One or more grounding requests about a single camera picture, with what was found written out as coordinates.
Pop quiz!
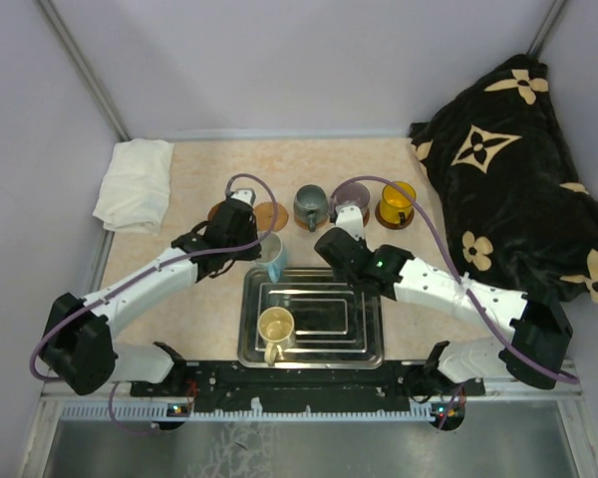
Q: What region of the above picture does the cream mug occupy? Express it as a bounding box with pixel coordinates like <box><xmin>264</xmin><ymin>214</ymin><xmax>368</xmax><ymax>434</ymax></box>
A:
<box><xmin>257</xmin><ymin>307</ymin><xmax>296</xmax><ymax>366</ymax></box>

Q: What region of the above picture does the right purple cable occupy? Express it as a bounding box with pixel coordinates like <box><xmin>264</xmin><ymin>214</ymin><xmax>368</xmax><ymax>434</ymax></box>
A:
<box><xmin>328</xmin><ymin>174</ymin><xmax>582</xmax><ymax>435</ymax></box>

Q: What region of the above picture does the yellow glass mug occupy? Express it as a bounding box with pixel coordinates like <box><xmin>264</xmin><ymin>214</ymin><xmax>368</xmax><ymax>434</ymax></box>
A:
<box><xmin>379</xmin><ymin>181</ymin><xmax>417</xmax><ymax>222</ymax></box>

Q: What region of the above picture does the brown wooden coaster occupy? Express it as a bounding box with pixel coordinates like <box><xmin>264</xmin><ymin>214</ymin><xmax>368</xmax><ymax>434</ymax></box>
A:
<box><xmin>207</xmin><ymin>203</ymin><xmax>222</xmax><ymax>221</ymax></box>
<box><xmin>254</xmin><ymin>201</ymin><xmax>289</xmax><ymax>232</ymax></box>
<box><xmin>375</xmin><ymin>202</ymin><xmax>415</xmax><ymax>230</ymax></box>
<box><xmin>330</xmin><ymin>208</ymin><xmax>371</xmax><ymax>228</ymax></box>

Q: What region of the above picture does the purple cable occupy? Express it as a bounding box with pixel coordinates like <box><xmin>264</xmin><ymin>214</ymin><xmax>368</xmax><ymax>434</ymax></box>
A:
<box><xmin>328</xmin><ymin>174</ymin><xmax>582</xmax><ymax>435</ymax></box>
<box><xmin>28</xmin><ymin>172</ymin><xmax>279</xmax><ymax>438</ymax></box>

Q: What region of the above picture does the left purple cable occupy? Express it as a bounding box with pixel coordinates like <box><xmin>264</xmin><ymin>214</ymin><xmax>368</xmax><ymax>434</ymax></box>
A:
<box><xmin>28</xmin><ymin>172</ymin><xmax>279</xmax><ymax>438</ymax></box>

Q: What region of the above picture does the white and blue mug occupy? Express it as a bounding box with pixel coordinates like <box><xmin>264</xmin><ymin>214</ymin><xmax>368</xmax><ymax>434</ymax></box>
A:
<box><xmin>253</xmin><ymin>232</ymin><xmax>288</xmax><ymax>283</ymax></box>

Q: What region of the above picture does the black floral blanket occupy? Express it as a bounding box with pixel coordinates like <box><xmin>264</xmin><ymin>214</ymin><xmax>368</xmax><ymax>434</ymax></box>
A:
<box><xmin>408</xmin><ymin>54</ymin><xmax>598</xmax><ymax>304</ymax></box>

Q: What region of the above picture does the purple mug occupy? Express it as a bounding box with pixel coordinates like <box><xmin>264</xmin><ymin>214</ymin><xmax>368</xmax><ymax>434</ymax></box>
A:
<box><xmin>333</xmin><ymin>182</ymin><xmax>371</xmax><ymax>211</ymax></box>

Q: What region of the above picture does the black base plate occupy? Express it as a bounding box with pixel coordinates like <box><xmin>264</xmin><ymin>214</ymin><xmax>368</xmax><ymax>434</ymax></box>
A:
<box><xmin>131</xmin><ymin>360</ymin><xmax>456</xmax><ymax>397</ymax></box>

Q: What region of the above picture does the white folded cloth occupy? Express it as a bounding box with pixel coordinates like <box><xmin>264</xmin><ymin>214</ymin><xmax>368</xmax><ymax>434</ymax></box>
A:
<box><xmin>93</xmin><ymin>138</ymin><xmax>174</xmax><ymax>235</ymax></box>

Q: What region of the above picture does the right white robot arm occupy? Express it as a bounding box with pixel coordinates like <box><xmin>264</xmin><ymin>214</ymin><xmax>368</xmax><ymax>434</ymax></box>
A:
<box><xmin>315</xmin><ymin>204</ymin><xmax>577</xmax><ymax>394</ymax></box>

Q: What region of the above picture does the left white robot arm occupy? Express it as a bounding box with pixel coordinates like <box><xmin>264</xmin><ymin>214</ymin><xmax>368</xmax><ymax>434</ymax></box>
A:
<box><xmin>32</xmin><ymin>188</ymin><xmax>261</xmax><ymax>395</ymax></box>

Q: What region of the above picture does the aluminium frame rail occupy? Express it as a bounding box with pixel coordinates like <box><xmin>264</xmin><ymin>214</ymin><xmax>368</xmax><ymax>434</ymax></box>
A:
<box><xmin>43</xmin><ymin>376</ymin><xmax>582</xmax><ymax>424</ymax></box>

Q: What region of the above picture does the grey metal mug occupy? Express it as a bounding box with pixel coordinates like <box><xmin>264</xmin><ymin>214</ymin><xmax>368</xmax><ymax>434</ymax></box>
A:
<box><xmin>293</xmin><ymin>184</ymin><xmax>329</xmax><ymax>229</ymax></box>

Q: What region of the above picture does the metal tray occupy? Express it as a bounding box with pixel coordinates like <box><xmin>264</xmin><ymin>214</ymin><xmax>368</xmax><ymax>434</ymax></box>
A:
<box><xmin>237</xmin><ymin>267</ymin><xmax>384</xmax><ymax>369</ymax></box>

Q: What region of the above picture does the woven rattan coaster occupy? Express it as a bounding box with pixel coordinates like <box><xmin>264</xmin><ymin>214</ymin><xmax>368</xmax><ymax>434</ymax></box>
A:
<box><xmin>293</xmin><ymin>214</ymin><xmax>328</xmax><ymax>232</ymax></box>

